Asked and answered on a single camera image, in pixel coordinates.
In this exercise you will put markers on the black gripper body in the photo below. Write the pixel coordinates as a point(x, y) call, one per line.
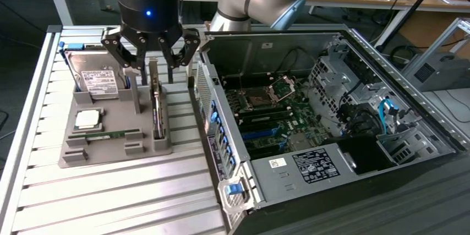
point(147, 4)

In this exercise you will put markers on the graphics card with metal bracket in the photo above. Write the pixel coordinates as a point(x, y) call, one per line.
point(157, 114)

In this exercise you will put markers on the silver hard disk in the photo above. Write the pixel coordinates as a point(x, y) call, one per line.
point(88, 67)

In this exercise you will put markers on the open black PC case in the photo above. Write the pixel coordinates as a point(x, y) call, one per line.
point(201, 75)

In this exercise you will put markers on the blue disk caddy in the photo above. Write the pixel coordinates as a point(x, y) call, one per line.
point(75, 45)

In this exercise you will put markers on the grey parts rack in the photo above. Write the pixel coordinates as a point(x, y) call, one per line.
point(117, 119)

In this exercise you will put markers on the CPU socket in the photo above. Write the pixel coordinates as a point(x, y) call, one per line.
point(257, 98)

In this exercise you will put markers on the silver CPU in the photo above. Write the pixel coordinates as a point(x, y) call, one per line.
point(88, 119)

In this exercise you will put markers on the metal socket cover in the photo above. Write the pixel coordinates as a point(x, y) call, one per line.
point(272, 89)

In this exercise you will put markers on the green RAM stick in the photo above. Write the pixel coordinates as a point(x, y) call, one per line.
point(105, 135)

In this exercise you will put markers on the black RAM stick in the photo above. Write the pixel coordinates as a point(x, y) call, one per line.
point(264, 119)

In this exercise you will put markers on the blue expansion slot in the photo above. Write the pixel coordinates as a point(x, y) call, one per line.
point(256, 134)

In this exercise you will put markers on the green motherboard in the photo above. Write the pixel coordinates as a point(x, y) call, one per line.
point(304, 119)

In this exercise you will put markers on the metal drive cage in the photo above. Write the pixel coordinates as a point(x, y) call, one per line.
point(331, 97)

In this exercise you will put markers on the grey chipset heatsink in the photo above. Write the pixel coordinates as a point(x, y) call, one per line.
point(300, 141)

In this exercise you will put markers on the blue case latch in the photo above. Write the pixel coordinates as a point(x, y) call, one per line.
point(232, 189)

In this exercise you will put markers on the grey power supply unit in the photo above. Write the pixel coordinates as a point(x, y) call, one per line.
point(279, 180)

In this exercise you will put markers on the black slanted pole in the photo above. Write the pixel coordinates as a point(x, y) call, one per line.
point(414, 9)

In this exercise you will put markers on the grey disk bay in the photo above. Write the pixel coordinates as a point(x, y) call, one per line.
point(403, 147)

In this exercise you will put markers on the grey machine housing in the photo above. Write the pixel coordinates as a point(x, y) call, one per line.
point(440, 72)

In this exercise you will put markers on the aluminium profile frame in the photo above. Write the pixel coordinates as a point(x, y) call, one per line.
point(452, 28)

